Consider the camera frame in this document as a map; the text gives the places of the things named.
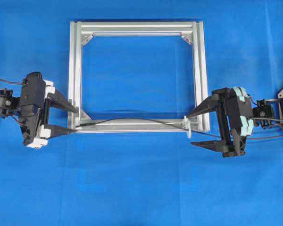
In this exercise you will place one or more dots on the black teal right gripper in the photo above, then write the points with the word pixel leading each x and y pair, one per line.
pixel 234 112

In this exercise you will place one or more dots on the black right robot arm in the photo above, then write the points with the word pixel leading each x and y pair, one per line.
pixel 267 113

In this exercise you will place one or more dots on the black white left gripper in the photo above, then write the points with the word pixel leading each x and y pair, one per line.
pixel 35 93

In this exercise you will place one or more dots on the white zip tie loop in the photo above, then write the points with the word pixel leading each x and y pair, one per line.
pixel 186 124

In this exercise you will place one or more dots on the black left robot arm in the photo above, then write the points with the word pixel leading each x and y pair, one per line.
pixel 9 106

